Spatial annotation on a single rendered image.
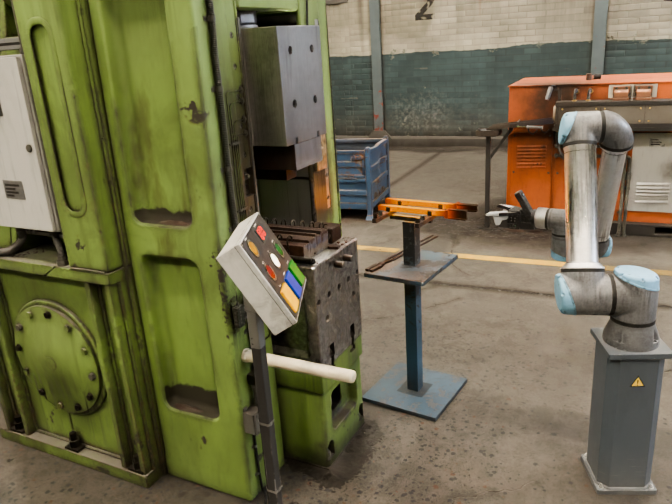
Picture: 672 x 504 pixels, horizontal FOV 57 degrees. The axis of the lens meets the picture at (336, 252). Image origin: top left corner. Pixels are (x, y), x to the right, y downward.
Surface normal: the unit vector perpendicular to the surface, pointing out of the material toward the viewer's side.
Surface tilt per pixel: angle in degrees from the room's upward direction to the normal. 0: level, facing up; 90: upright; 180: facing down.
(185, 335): 90
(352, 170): 89
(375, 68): 90
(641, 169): 90
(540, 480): 0
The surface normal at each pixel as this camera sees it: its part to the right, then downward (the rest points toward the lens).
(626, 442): -0.07, 0.32
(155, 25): -0.45, 0.29
